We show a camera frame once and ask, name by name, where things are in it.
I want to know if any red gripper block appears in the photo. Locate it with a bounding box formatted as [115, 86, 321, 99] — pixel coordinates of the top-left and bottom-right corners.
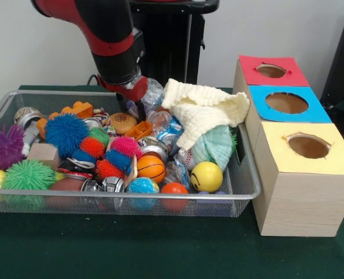
[97, 74, 149, 122]

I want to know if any clear plastic bottle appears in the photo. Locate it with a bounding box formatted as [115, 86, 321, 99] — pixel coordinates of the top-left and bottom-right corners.
[127, 77, 165, 117]

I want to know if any blue spiky rubber toy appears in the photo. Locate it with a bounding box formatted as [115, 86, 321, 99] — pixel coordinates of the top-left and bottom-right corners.
[45, 113, 90, 159]

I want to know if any cream waffle cloth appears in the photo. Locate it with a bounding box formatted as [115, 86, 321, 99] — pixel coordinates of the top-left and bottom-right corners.
[161, 78, 250, 156]

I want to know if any mint green waffle cloth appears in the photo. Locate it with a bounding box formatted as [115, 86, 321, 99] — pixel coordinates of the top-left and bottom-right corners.
[190, 124, 232, 171]

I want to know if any clear mesh bin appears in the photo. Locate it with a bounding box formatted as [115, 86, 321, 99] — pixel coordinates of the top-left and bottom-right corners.
[0, 90, 261, 217]

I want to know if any wooden box with three holes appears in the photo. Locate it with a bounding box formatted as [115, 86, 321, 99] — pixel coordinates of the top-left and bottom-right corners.
[232, 55, 344, 238]

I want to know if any toy hamburger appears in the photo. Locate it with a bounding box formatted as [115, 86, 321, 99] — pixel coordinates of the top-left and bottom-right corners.
[109, 112, 139, 135]

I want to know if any orange toy building block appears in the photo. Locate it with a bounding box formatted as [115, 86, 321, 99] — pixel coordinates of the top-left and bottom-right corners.
[37, 101, 94, 140]

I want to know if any small orange basketball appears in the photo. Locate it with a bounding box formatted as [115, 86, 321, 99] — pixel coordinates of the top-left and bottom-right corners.
[136, 155, 166, 184]

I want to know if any blue globe ball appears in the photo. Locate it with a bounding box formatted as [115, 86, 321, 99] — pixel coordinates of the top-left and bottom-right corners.
[126, 177, 160, 210]

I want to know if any yellow plastic ball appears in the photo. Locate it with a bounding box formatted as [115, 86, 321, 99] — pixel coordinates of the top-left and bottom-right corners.
[190, 162, 224, 194]

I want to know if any green spiky rubber ball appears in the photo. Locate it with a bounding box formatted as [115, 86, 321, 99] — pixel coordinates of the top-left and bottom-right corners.
[1, 159, 56, 191]

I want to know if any purple spiky monster toy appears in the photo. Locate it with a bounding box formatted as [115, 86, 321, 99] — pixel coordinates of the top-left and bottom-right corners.
[0, 124, 26, 171]

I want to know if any dark green table cloth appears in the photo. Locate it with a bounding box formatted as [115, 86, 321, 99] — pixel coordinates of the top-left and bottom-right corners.
[0, 84, 344, 279]

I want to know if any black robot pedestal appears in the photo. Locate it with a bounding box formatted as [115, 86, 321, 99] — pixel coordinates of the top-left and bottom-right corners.
[129, 0, 221, 87]

